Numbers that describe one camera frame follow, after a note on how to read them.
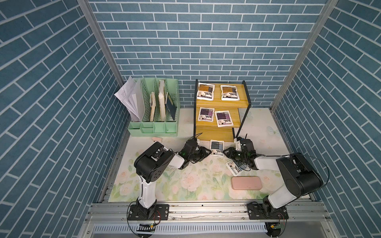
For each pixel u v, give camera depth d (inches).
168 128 42.6
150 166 19.7
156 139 38.8
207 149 35.9
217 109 38.2
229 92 31.0
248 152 29.6
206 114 36.4
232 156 33.3
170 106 42.6
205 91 31.0
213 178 33.4
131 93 35.0
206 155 33.9
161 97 36.8
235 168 34.8
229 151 35.0
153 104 37.1
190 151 30.4
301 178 18.8
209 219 28.9
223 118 35.8
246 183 33.2
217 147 38.0
